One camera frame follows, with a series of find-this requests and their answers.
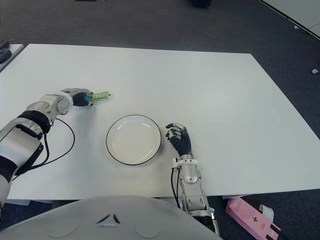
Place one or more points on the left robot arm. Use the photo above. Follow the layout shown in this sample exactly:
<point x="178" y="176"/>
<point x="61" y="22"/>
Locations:
<point x="25" y="145"/>

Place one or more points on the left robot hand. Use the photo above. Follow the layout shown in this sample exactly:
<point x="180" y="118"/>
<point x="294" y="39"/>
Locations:
<point x="78" y="98"/>

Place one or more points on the black controller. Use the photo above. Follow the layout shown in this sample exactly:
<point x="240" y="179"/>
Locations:
<point x="4" y="55"/>
<point x="3" y="44"/>

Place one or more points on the grey robot torso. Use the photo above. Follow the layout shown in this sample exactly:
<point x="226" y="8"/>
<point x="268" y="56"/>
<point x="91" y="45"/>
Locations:
<point x="112" y="212"/>

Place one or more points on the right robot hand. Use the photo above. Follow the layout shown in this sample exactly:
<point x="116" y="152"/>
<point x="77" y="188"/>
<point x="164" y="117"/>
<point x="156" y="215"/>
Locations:
<point x="182" y="140"/>

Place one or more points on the pink cardboard box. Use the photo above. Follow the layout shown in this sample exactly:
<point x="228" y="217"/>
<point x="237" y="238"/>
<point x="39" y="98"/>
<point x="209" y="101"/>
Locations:
<point x="245" y="212"/>

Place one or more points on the white background table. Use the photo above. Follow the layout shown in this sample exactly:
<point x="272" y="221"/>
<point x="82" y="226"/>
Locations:
<point x="295" y="10"/>

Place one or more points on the white plate with black rim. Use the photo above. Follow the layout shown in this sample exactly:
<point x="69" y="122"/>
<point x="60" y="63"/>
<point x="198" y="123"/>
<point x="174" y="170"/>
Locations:
<point x="133" y="142"/>

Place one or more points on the white side table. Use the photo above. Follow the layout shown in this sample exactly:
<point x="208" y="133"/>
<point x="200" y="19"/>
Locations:
<point x="15" y="50"/>

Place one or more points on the green toothpaste tube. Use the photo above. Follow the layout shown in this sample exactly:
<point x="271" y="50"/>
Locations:
<point x="100" y="95"/>

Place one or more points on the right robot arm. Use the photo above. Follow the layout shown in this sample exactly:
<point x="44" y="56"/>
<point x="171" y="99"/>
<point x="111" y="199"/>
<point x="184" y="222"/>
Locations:
<point x="190" y="175"/>

